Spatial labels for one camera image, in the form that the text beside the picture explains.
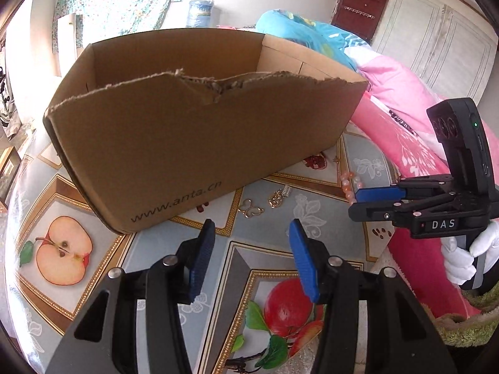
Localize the floral teal curtain cloth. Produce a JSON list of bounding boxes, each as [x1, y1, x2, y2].
[[55, 0, 187, 47]]

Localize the blue printed quilt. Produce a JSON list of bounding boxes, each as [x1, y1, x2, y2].
[[255, 9, 369, 71]]

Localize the gold pendant with silver spring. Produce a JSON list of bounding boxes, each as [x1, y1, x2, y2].
[[267, 185, 293, 209]]

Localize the wooden picture frame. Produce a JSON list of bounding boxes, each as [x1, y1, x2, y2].
[[0, 146, 22, 203]]

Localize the pink orange bead bracelet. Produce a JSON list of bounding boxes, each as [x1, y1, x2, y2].
[[340, 170, 365, 203]]

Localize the metal hook rack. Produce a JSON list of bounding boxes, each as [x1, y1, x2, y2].
[[343, 6, 375, 20]]

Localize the person's right forearm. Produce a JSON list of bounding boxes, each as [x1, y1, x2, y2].
[[425, 286, 499, 347]]

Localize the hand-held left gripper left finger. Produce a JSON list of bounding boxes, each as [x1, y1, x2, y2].
[[45, 219, 216, 374]]

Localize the blue water bottle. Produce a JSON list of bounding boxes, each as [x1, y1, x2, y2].
[[186, 0, 215, 29]]

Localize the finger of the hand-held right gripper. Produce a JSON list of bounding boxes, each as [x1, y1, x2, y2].
[[348, 192, 457, 223], [356, 175, 455, 203]]

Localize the white wardrobe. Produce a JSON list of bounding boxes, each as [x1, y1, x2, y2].
[[370, 0, 496, 106]]

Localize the brown cardboard box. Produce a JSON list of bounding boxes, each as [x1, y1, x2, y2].
[[43, 28, 369, 235]]

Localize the person's right hand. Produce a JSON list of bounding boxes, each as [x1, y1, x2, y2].
[[440, 220, 499, 286]]

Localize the fruit print tablecloth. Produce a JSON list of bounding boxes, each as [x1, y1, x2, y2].
[[8, 122, 398, 374]]

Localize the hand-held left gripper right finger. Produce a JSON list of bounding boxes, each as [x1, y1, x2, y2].
[[288, 219, 458, 374]]

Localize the pink floral blanket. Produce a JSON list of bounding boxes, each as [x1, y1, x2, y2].
[[218, 23, 499, 320]]

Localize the white board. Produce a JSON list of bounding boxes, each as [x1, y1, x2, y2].
[[56, 12, 79, 79]]

